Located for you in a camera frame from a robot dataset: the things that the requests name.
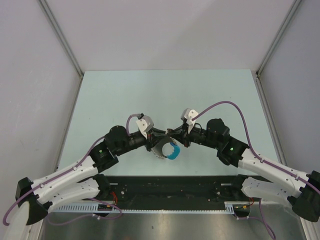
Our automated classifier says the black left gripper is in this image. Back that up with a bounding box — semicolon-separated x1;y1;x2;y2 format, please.
115;127;167;156

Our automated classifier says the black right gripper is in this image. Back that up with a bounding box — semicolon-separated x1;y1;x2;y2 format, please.
168;123;220;150

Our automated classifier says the large metal keyring blue handle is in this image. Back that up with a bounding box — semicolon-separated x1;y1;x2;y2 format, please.
151;136;181;160

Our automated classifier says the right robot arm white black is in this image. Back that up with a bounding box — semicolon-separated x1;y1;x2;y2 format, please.
167;118;320;223

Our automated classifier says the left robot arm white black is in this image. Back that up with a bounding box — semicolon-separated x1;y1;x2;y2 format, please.
15;124;177;226

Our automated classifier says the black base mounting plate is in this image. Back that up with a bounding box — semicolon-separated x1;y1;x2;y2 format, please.
100;174;259;210

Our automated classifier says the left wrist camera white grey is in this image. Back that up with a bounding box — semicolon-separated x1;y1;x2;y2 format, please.
135;114;154;139

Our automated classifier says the grey slotted cable duct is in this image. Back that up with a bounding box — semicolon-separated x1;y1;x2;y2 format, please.
53;202;235;215

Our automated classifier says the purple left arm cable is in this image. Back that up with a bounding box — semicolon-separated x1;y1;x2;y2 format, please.
2;113;142;226

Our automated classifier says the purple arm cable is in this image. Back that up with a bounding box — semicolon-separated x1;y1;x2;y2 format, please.
2;113;142;226
192;100;320;238

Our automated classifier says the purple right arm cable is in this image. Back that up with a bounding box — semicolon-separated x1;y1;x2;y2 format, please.
192;100;320;238

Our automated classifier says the left aluminium frame post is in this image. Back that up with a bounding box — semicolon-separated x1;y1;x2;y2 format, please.
37;0;84;80

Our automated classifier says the aluminium frame post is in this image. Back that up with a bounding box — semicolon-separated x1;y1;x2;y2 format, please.
255;0;304;78
37;0;84;80

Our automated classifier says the right aluminium frame post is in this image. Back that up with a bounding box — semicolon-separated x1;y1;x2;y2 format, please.
255;0;304;78

